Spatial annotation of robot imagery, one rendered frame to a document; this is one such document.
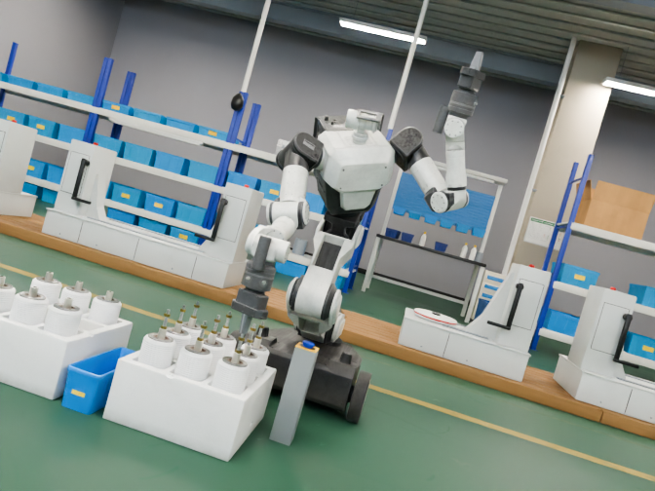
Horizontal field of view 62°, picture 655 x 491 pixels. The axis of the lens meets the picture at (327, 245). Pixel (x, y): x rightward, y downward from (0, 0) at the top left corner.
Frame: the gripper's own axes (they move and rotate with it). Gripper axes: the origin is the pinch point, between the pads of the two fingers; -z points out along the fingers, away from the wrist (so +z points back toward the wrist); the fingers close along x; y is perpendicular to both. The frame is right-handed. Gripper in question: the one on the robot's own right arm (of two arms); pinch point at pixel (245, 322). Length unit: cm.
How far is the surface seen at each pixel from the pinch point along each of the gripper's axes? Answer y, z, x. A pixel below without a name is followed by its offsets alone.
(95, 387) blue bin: 22.5, -28.6, 28.3
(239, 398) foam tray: 4.3, -19.0, -8.4
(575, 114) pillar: -647, 265, 63
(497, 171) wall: -831, 203, 199
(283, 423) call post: -21.4, -30.5, -8.7
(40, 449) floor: 43, -37, 16
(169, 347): 10.1, -13.0, 16.8
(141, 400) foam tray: 15.6, -28.5, 16.1
